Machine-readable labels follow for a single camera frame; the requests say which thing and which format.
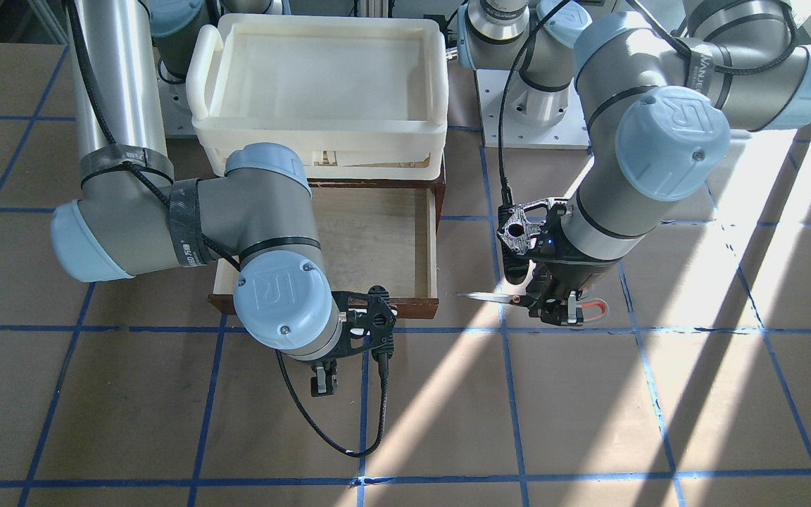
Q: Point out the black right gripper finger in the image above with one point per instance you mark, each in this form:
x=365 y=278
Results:
x=332 y=374

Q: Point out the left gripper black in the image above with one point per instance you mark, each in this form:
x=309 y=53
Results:
x=576 y=274

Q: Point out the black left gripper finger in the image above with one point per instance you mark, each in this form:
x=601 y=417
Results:
x=319 y=381

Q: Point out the red handled scissors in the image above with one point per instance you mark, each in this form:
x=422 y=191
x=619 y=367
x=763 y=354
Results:
x=593 y=310

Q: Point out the dark wooden drawer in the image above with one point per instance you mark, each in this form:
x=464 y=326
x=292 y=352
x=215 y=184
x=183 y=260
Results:
x=381 y=236

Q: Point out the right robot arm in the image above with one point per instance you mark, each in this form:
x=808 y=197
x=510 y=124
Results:
x=134 y=217

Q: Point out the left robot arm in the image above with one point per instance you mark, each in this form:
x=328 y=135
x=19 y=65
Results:
x=659 y=110

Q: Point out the dark wooden drawer cabinet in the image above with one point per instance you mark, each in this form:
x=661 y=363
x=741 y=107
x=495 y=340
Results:
x=437 y=186

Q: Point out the white plastic tray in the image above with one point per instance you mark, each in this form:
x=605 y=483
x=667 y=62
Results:
x=355 y=98

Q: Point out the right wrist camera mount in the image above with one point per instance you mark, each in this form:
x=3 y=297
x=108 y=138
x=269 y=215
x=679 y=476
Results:
x=367 y=325

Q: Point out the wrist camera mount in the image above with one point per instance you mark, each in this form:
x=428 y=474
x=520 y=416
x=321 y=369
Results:
x=523 y=240
x=367 y=325

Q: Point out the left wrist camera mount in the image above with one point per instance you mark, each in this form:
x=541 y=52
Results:
x=523 y=240

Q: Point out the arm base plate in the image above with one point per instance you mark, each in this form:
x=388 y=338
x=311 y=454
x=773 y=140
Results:
x=176 y=114
x=533 y=119

